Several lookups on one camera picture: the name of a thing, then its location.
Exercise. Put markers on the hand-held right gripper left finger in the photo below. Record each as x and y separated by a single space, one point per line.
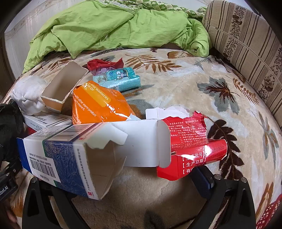
59 204

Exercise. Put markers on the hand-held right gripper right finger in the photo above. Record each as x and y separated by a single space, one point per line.
203 183

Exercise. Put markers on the torn red carton box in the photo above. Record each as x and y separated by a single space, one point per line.
189 158

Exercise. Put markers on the white teal bottle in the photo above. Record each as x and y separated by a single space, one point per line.
46 121

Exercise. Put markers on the blue and white carton box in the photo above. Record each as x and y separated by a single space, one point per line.
63 163

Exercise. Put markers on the orange and white carton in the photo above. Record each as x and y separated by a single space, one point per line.
63 85

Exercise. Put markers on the red mesh basket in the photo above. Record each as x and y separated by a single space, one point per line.
274 213

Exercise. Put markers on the orange warmer packet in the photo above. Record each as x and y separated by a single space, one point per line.
97 105

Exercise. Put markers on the teal cartoon tissue pack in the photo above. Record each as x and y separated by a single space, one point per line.
121 79

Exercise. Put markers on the white cloth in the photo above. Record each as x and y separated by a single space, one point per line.
28 94

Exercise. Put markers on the crumpled red wrapper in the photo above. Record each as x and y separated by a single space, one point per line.
99 63

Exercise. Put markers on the striped beige bolster cushion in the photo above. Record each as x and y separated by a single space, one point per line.
249 44

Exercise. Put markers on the green quilt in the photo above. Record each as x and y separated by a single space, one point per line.
114 28

